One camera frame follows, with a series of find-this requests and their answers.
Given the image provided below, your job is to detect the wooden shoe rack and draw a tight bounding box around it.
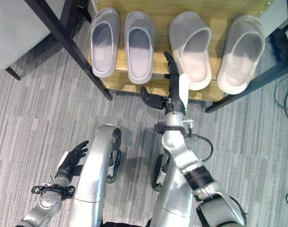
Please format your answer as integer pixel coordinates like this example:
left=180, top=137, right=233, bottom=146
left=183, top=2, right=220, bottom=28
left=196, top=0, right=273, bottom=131
left=88, top=0, right=272, bottom=103

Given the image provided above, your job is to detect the grey slipper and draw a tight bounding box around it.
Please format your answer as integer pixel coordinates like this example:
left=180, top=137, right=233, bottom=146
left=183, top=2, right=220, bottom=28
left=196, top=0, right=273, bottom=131
left=90, top=7, right=121, bottom=79
left=123, top=11, right=155, bottom=85

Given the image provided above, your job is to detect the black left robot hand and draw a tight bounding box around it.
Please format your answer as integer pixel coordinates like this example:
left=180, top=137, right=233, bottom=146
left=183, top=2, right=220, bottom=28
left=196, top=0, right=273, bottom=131
left=54, top=140, right=89, bottom=183

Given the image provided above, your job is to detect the silver robot leg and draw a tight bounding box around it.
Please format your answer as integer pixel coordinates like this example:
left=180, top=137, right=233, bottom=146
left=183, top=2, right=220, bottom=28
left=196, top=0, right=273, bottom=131
left=67, top=124, right=122, bottom=227
left=150, top=154, right=194, bottom=227

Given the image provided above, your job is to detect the silver left robot leg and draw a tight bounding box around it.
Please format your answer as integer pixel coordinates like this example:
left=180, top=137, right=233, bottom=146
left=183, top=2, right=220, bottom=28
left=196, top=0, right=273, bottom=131
left=67, top=124, right=122, bottom=227

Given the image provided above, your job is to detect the silver right robot leg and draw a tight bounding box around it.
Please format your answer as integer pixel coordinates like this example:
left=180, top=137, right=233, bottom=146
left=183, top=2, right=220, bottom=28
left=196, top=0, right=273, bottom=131
left=150, top=154, right=194, bottom=227

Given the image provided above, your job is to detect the black table leg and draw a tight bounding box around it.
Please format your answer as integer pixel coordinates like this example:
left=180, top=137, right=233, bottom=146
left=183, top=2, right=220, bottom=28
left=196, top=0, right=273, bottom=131
left=205, top=61, right=288, bottom=114
left=25, top=0, right=113, bottom=101

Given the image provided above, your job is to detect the grey upholstered seat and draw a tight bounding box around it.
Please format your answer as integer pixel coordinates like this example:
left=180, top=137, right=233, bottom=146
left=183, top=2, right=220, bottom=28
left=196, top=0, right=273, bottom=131
left=0, top=0, right=75, bottom=81

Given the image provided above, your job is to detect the white slipper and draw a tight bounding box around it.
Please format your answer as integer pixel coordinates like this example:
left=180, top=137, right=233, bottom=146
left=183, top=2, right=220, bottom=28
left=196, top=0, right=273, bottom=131
left=169, top=11, right=212, bottom=91
left=217, top=15, right=266, bottom=95

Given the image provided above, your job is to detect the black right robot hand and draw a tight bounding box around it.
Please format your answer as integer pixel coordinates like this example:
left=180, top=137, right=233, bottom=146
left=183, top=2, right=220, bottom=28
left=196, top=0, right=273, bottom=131
left=140, top=51, right=190, bottom=113

